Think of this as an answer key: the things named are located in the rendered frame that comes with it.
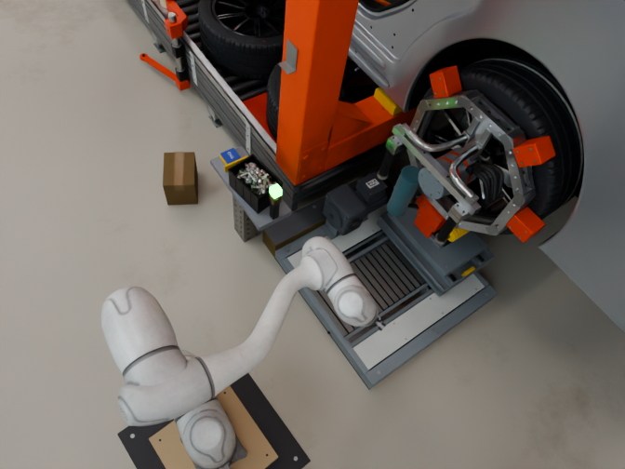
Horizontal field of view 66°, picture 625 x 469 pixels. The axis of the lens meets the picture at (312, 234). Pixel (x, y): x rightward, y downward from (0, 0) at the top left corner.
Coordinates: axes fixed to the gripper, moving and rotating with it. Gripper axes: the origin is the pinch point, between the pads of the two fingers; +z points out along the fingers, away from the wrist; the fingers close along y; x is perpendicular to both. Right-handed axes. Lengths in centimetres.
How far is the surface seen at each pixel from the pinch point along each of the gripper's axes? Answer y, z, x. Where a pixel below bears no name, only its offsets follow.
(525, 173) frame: 7, -3, 70
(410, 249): -23, 74, 36
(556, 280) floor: 39, 118, 77
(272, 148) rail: -99, 34, 29
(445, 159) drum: -18, 0, 60
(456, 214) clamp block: -0.4, -7.6, 44.1
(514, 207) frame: 11, 5, 61
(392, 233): -36, 73, 37
